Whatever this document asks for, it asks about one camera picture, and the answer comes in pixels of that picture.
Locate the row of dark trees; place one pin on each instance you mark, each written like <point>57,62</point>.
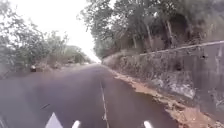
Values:
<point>133,23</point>

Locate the grey asphalt road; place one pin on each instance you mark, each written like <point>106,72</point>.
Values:
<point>73,96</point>

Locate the brown dirt verge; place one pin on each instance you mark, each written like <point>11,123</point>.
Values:
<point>50,68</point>

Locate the robot's own part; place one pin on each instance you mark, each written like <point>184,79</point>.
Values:
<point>76,124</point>
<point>147,124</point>

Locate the white-topped marker stone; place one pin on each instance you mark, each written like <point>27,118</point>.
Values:
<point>33,68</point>

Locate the row of leafy trees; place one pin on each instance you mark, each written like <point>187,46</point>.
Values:
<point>26,46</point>

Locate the grey stone wall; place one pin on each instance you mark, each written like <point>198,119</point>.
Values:
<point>190,70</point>

